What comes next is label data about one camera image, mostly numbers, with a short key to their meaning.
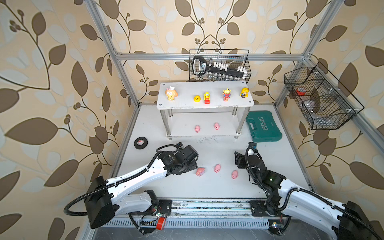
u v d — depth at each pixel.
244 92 0.74
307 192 0.50
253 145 0.71
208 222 0.71
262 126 1.02
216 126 0.97
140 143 0.99
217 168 0.87
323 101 0.74
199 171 0.82
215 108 0.75
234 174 0.84
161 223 0.67
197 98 0.74
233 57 0.91
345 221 0.42
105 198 0.39
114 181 0.42
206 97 0.75
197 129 0.96
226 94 0.71
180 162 0.57
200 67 0.87
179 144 0.73
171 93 0.72
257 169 0.58
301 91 0.81
